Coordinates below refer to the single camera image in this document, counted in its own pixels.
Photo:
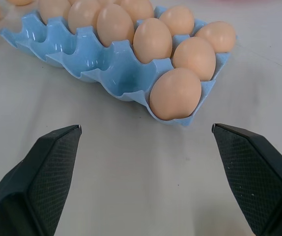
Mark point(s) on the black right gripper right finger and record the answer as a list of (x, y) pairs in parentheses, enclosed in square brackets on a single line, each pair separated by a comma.
[(256, 182)]

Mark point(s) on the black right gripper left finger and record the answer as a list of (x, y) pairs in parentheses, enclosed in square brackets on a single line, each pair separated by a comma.
[(33, 186)]

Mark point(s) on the blue plastic egg tray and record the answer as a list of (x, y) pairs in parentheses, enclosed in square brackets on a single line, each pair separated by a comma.
[(121, 71)]

